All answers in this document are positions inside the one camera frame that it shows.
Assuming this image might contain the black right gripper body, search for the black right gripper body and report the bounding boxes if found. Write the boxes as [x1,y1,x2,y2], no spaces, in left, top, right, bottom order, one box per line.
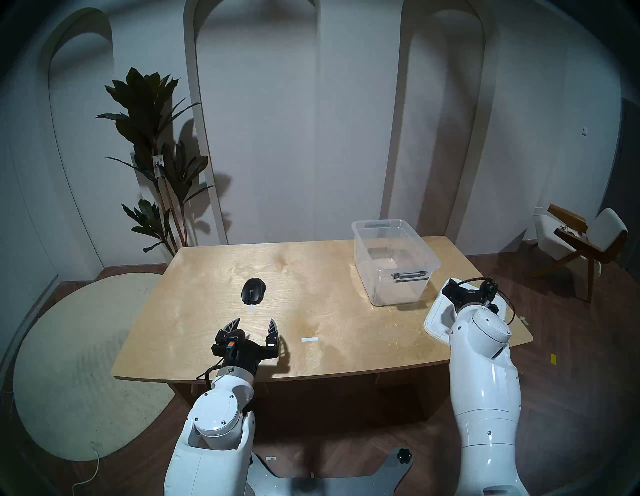
[442,279,488,313]

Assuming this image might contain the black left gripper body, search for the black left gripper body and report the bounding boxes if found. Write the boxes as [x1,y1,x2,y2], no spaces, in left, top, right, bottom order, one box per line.
[211,328,279,373]

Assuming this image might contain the white container lid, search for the white container lid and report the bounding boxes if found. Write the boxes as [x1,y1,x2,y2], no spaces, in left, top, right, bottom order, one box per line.
[424,277,508,347]

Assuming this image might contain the black computer mouse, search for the black computer mouse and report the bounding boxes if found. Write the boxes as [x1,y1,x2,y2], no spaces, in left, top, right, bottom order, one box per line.
[241,278,267,306]

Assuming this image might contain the clear plastic storage container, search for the clear plastic storage container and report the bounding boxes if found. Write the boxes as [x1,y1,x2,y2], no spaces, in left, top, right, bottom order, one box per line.
[351,219,442,307]

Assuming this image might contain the wooden armchair with white cushions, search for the wooden armchair with white cushions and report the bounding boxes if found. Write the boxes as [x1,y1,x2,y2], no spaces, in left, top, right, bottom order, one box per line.
[532,203,629,303]

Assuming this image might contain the round cream rug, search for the round cream rug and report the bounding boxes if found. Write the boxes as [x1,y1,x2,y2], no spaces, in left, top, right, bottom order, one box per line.
[13,272,176,462]

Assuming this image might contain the tall dark green plant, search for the tall dark green plant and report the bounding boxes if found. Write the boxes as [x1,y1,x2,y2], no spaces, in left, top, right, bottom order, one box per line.
[95,67,216,257]

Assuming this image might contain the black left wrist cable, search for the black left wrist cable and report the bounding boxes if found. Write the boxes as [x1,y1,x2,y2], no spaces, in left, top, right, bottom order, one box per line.
[196,364,225,388]

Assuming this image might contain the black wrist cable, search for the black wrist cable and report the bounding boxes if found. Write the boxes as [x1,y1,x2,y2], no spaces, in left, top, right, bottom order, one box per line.
[460,276,516,326]
[196,364,225,388]

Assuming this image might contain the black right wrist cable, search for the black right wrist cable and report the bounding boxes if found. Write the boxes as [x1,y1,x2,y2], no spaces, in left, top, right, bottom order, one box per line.
[460,276,516,326]

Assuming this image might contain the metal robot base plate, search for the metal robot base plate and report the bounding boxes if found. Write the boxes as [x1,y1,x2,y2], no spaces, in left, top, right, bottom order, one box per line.
[247,447,414,496]

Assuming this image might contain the white floor cable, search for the white floor cable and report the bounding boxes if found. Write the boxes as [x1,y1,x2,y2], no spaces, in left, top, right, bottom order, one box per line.
[72,447,101,496]

